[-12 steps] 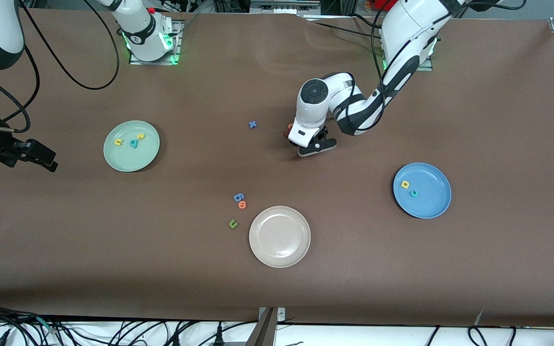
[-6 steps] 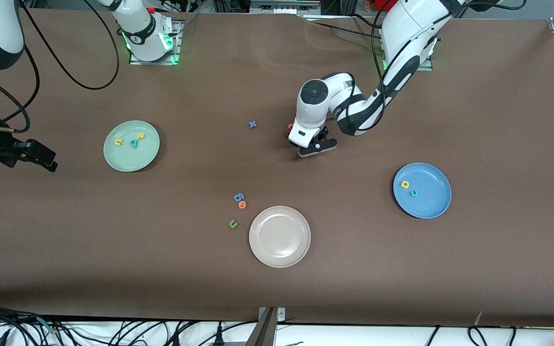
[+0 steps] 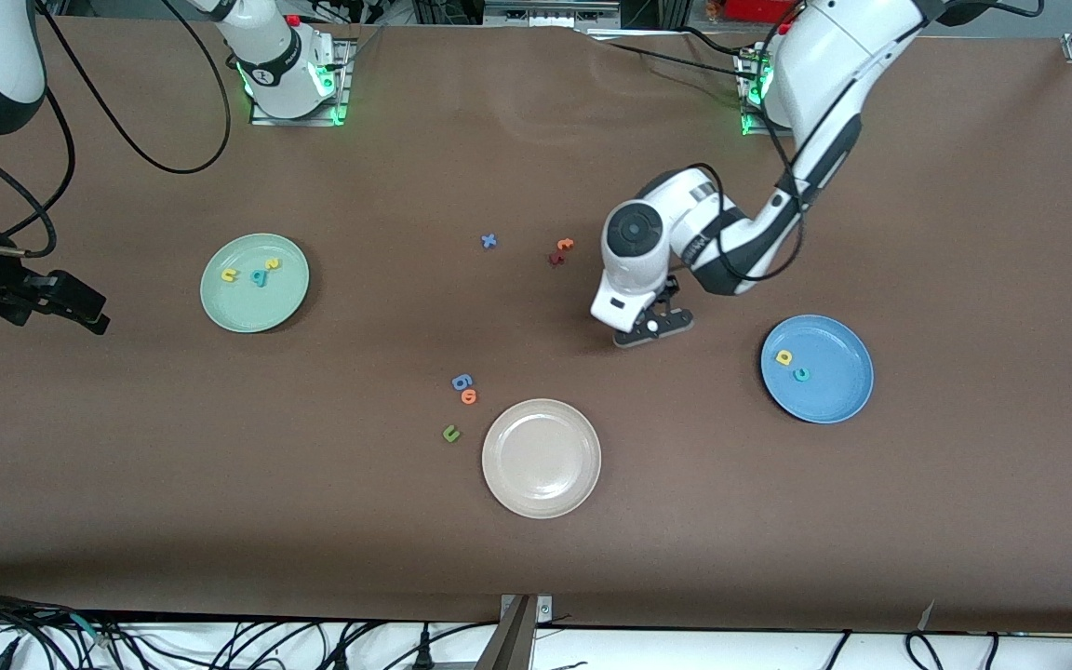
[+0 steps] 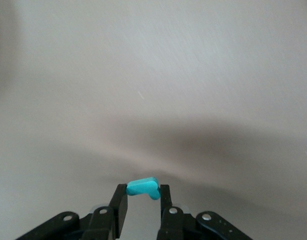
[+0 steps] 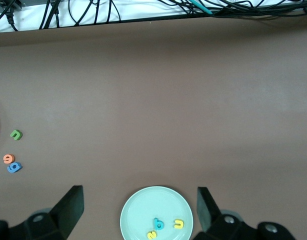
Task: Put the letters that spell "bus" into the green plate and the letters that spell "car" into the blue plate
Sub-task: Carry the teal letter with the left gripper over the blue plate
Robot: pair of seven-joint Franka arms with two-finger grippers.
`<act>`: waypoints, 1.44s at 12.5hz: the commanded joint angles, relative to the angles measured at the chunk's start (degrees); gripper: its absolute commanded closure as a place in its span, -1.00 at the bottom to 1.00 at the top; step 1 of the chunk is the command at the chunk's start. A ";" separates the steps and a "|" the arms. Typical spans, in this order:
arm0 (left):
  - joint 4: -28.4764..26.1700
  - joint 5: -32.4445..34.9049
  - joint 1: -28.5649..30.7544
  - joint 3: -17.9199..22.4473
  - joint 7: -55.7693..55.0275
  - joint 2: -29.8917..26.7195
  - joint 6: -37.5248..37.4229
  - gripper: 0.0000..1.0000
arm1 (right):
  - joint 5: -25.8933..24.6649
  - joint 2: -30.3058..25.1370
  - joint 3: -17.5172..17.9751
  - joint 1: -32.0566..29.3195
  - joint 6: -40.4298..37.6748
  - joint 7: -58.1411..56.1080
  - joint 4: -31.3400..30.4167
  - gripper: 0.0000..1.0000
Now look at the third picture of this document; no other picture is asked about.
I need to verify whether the green plate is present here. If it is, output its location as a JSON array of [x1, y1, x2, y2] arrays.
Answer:
[[200, 234, 311, 334]]

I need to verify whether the blue plate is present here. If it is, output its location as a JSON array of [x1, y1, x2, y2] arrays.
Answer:
[[760, 315, 875, 425]]

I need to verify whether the beige plate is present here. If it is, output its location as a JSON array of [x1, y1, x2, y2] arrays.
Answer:
[[481, 398, 603, 519]]

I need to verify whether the brown table cover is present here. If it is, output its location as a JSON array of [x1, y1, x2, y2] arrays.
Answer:
[[0, 19, 1072, 634]]

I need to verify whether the red box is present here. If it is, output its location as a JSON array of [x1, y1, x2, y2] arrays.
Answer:
[[722, 0, 799, 23]]

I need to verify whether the grey metal device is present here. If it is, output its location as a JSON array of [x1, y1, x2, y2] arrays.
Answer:
[[483, 0, 623, 29]]

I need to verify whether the thin black right gripper cable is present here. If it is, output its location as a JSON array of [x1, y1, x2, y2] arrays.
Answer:
[[0, 88, 74, 260]]

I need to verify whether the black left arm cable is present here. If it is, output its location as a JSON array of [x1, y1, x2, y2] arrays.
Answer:
[[685, 0, 1044, 280]]

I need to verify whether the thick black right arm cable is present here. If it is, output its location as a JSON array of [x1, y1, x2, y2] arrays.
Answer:
[[33, 0, 232, 175]]

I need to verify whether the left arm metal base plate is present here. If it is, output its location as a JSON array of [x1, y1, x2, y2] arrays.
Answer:
[[739, 42, 797, 139]]

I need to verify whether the black base cable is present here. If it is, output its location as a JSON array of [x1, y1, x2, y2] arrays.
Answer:
[[583, 26, 760, 77]]

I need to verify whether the teal cable connector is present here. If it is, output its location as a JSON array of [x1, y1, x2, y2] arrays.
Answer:
[[69, 612, 118, 648]]

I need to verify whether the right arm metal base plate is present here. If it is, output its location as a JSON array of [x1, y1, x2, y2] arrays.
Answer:
[[249, 37, 356, 128]]

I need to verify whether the aluminium profile post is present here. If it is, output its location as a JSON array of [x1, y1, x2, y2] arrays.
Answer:
[[474, 594, 554, 670]]

